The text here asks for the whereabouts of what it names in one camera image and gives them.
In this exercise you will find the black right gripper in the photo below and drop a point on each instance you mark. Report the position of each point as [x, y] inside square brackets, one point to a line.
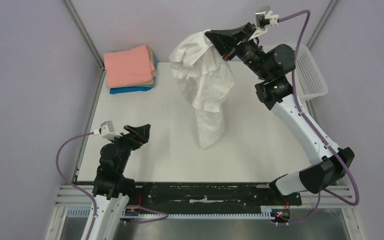
[237, 42]

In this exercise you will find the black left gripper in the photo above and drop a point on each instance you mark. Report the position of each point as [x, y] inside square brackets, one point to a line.
[136, 141]

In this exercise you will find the white t shirt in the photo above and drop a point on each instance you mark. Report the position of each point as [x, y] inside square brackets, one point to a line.
[204, 79]

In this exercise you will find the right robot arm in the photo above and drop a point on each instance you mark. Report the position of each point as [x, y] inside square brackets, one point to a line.
[328, 161]

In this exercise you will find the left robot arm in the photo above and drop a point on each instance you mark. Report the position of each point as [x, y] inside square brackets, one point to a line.
[111, 189]

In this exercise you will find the blue folded t shirt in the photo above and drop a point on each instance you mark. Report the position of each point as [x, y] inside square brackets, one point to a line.
[138, 88]

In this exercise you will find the pink folded t shirt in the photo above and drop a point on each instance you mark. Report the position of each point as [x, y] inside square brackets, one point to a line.
[128, 66]

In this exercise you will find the white plastic basket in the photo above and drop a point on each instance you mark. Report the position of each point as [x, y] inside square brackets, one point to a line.
[309, 81]

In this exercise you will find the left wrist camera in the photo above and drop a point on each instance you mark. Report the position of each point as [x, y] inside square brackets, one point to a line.
[107, 131]

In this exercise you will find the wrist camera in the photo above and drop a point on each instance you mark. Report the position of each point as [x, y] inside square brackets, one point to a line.
[107, 131]
[265, 18]

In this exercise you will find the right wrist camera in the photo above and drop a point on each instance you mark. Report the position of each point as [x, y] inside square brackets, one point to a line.
[265, 18]

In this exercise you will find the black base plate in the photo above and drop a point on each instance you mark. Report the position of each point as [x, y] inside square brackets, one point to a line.
[209, 197]

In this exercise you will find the aluminium frame rail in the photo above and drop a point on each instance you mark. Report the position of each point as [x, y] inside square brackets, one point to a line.
[335, 197]

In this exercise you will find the white cable duct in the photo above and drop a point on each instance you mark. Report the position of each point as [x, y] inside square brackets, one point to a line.
[265, 214]

